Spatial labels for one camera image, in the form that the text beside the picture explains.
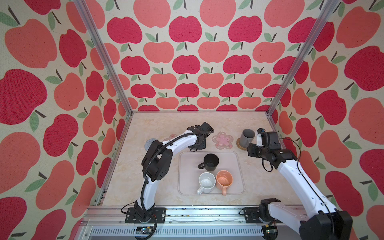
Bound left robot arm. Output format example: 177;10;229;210
134;122;215;217

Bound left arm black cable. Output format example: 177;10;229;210
140;127;215;240

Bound left aluminium corner post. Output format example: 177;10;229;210
73;0;134;115

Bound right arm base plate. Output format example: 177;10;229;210
239;206;282;224

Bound pink flower coaster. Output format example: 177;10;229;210
164;134;178;141
212;132;234;150

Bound aluminium corner post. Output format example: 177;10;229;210
266;0;343;115
73;0;134;115

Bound clear plastic tray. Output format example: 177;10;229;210
179;151;245;195

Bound black mug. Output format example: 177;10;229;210
198;154;220;172

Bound peach pink mug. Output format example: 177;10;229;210
216;170;234;196

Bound white mug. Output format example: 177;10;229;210
197;172;216;195

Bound grey round coaster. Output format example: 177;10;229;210
145;138;158;151

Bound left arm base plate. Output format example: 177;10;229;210
125;207;166;224

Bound grey mug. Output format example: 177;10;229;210
239;129;256;149

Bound right aluminium corner post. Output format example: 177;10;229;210
266;0;343;115

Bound aluminium front rail frame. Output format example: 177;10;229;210
73;205;337;240

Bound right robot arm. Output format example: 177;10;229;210
247;129;353;240

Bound woven rattan round coaster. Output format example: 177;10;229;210
236;138;247;151

